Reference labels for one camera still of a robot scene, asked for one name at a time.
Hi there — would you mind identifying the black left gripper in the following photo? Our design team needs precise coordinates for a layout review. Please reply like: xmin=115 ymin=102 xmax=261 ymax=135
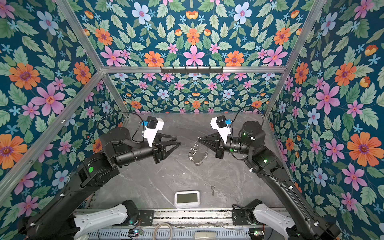
xmin=115 ymin=129 xmax=184 ymax=166

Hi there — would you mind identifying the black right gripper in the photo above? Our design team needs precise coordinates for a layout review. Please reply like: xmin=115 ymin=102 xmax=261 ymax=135
xmin=199 ymin=133 xmax=255 ymax=161

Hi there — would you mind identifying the steel key holder plate with rings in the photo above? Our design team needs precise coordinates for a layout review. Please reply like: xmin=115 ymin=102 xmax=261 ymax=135
xmin=188 ymin=142 xmax=208 ymax=166

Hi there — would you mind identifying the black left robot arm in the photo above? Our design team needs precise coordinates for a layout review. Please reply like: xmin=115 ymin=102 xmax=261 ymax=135
xmin=18 ymin=127 xmax=181 ymax=240

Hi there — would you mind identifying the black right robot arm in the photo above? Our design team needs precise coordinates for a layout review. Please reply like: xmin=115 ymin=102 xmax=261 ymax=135
xmin=199 ymin=116 xmax=341 ymax=240

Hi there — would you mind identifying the white digital timer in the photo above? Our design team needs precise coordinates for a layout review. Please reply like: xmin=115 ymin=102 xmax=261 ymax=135
xmin=174 ymin=190 xmax=201 ymax=209

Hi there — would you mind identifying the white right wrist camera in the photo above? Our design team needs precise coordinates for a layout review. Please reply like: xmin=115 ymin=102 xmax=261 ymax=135
xmin=210 ymin=115 xmax=232 ymax=144

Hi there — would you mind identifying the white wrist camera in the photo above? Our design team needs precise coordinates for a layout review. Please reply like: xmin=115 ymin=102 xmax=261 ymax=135
xmin=143 ymin=116 xmax=164 ymax=147
xmin=210 ymin=115 xmax=232 ymax=144

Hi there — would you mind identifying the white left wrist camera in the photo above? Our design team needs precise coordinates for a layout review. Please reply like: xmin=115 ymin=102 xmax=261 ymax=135
xmin=143 ymin=116 xmax=164 ymax=147

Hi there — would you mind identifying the black hook rail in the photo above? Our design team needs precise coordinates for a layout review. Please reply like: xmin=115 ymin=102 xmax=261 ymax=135
xmin=160 ymin=67 xmax=224 ymax=74

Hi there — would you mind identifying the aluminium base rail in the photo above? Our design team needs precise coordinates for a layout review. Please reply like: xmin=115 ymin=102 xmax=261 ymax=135
xmin=74 ymin=207 xmax=295 ymax=229

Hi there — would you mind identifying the coiled white cable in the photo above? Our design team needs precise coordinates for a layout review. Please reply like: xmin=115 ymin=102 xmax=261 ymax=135
xmin=152 ymin=222 xmax=174 ymax=240

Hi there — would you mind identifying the aluminium frame post back left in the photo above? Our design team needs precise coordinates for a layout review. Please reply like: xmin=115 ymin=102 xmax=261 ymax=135
xmin=56 ymin=1 xmax=128 ymax=112

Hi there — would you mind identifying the aluminium frame post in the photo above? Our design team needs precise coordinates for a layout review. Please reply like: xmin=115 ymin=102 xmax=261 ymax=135
xmin=56 ymin=1 xmax=128 ymax=112
xmin=264 ymin=0 xmax=327 ymax=118

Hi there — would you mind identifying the aluminium frame post back right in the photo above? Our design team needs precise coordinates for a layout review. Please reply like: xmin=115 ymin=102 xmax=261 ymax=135
xmin=264 ymin=0 xmax=327 ymax=118

